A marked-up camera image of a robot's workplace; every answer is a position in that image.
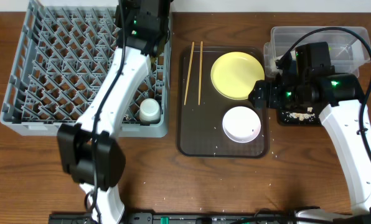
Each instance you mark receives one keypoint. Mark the clear plastic bin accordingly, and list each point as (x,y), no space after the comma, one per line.
(346,51)

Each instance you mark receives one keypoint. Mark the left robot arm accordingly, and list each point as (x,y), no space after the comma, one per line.
(89,149)

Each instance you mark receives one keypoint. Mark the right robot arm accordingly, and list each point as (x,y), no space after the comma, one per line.
(340,103)

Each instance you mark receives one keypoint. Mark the dark brown serving tray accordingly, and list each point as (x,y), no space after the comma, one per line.
(199,127)

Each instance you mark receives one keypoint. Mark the black waste tray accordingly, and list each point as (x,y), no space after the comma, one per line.
(305,102)

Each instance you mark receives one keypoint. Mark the grey plastic dish rack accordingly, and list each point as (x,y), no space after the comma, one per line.
(62,58)

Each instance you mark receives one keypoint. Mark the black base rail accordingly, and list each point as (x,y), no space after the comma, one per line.
(150,217)

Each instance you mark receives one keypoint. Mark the right wooden chopstick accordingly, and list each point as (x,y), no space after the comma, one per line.
(200,72)

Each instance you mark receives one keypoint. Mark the pink white bowl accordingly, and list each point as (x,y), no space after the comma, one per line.
(241,124)

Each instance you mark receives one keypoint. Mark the rice food waste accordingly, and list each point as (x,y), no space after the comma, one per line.
(307,116)

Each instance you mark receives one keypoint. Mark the left wooden chopstick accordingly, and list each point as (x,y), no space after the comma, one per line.
(188,72)

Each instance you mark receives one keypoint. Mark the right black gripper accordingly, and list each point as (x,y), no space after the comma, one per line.
(259,89)

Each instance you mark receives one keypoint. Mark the white cup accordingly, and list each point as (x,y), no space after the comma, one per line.
(150,111)

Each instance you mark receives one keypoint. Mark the wooden chopstick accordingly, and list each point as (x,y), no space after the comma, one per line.
(188,72)
(200,72)

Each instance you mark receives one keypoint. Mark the yellow round plate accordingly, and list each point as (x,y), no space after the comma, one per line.
(234,74)

